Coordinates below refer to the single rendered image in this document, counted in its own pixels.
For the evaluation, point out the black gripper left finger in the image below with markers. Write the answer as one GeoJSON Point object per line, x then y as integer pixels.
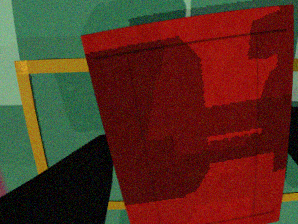
{"type": "Point", "coordinates": [74, 191]}

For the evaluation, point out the orange rectangular outline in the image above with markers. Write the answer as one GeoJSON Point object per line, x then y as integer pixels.
{"type": "Point", "coordinates": [77, 64]}

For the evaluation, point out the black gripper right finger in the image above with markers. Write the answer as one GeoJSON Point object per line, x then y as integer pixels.
{"type": "Point", "coordinates": [293, 135]}

